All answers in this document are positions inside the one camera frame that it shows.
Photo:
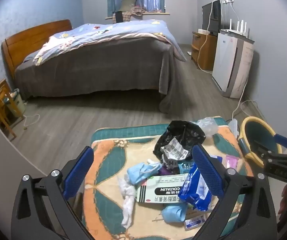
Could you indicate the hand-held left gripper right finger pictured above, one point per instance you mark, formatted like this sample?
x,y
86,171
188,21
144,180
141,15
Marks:
x,y
208,172

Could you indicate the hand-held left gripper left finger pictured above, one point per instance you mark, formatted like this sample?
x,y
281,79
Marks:
x,y
79,170

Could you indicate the light blue plastic item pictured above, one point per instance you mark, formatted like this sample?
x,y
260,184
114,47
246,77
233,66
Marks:
x,y
186,167

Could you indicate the blue wet wipes packet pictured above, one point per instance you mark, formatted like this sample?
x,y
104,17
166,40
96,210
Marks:
x,y
193,192

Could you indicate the pink packet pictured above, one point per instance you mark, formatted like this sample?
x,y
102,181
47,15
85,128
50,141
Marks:
x,y
232,163

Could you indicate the yellow rimmed teal bin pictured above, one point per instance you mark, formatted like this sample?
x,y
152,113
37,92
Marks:
x,y
254,135

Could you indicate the purple spray bottle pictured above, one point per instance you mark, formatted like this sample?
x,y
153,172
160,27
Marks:
x,y
168,171

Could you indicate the clear plastic bag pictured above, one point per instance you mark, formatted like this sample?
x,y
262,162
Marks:
x,y
208,126

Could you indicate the black plastic bag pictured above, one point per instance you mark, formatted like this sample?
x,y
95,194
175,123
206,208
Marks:
x,y
181,132

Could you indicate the white green medicine box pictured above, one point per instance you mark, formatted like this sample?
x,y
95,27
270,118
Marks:
x,y
158,190

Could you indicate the silver blister packet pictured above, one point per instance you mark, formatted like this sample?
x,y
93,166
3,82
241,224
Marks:
x,y
194,223

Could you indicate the white tissue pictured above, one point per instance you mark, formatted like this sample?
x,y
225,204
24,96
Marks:
x,y
127,195

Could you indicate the light blue face mask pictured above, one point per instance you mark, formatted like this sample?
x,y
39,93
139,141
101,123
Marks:
x,y
139,172

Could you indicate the horse print mat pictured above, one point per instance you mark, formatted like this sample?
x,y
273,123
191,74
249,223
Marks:
x,y
108,160

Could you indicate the white power strip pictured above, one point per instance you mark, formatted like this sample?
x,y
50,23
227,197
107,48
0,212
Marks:
x,y
233,127

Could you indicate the pale green bucket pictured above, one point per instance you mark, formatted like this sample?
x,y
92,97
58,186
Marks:
x,y
17,103

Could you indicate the white air purifier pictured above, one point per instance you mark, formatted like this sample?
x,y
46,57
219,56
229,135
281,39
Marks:
x,y
227,62

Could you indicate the bed with grey cover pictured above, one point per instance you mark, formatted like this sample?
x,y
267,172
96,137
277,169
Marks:
x,y
103,65

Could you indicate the wooden television cabinet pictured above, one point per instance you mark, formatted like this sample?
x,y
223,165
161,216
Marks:
x,y
206,52

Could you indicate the white router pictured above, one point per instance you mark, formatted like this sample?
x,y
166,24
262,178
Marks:
x,y
233,32

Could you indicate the small white box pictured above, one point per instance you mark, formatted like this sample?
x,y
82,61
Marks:
x,y
203,32

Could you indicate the wooden bed headboard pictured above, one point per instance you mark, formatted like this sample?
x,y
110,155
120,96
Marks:
x,y
33,40

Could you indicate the blue floral quilt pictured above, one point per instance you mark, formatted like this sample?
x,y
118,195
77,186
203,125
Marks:
x,y
113,31

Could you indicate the black television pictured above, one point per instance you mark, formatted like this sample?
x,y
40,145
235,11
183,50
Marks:
x,y
207,17

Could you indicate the black cloth item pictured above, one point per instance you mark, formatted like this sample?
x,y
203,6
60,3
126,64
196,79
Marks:
x,y
119,17

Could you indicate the wooden window sill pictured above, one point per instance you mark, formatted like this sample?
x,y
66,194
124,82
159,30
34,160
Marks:
x,y
158,13

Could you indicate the plaid clothes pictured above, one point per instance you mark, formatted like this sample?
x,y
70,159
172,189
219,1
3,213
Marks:
x,y
136,11

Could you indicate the olive cushion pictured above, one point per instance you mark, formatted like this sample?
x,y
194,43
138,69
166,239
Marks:
x,y
128,4

